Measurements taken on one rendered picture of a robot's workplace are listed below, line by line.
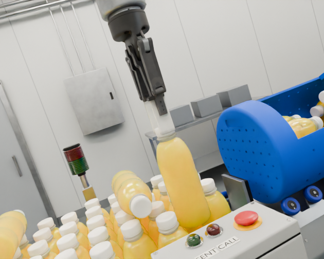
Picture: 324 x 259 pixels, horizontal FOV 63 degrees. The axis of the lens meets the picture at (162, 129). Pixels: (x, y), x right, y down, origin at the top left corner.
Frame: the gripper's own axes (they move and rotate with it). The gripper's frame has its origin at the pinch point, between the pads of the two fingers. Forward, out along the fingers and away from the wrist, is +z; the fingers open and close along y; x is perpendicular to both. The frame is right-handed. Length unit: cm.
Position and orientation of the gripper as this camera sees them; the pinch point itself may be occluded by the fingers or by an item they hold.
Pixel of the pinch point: (159, 116)
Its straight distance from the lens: 53.3
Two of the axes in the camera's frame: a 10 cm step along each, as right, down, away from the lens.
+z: 3.1, 9.4, 1.2
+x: -9.0, 3.4, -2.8
